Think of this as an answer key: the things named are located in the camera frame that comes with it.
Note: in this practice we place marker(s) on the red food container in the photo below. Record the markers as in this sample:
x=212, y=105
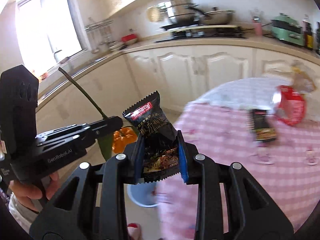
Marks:
x=129, y=38

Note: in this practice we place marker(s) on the metal dish rack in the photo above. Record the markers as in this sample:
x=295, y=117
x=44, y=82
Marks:
x=98, y=32

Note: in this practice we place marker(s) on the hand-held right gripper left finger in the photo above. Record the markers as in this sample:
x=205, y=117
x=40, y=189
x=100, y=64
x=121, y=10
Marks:
x=137, y=155

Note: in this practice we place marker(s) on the pink slipper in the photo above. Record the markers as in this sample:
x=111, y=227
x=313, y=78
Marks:
x=133, y=232

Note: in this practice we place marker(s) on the cream kitchen cabinets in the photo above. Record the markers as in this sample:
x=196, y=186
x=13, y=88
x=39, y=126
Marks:
x=175, y=65

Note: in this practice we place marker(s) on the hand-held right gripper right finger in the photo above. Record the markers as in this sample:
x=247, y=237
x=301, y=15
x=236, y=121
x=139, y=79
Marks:
x=183, y=160

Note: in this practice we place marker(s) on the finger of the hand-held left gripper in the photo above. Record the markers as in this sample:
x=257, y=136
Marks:
x=107, y=125
x=75, y=140

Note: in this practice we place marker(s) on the beige crumpled paper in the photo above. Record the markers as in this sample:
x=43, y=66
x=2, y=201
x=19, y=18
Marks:
x=302, y=80

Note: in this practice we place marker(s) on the light blue plastic bin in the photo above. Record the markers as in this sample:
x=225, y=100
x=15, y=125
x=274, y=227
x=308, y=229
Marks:
x=141, y=196

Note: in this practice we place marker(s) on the pink utensil holder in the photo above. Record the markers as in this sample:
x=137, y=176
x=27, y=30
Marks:
x=257, y=27

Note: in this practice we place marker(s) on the green kitchen appliance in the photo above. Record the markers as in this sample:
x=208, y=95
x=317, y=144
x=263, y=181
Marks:
x=286, y=30

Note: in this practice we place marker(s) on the steel cooking pot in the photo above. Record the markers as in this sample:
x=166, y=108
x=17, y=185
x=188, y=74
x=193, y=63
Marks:
x=181, y=11

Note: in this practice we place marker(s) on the red snack bag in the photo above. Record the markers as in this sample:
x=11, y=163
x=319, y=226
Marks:
x=291, y=107

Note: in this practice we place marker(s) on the pink checkered tablecloth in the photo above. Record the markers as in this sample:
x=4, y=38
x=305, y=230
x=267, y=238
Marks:
x=250, y=175

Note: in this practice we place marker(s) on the small black snack packet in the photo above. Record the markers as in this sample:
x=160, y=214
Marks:
x=263, y=125

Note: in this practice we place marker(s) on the steel wok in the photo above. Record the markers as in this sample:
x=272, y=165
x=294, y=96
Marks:
x=217, y=17

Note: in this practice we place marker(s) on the kitchen window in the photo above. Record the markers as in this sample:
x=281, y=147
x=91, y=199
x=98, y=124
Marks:
x=47, y=27

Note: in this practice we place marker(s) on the dark sauce bottle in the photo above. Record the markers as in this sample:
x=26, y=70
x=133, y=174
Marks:
x=308, y=33

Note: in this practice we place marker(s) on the chrome sink faucet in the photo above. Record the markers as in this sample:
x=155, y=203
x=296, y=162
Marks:
x=58, y=55

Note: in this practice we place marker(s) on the person's left hand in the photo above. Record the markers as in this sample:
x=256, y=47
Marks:
x=27, y=192

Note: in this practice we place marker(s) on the gas stove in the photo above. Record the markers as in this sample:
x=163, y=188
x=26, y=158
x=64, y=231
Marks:
x=200, y=33

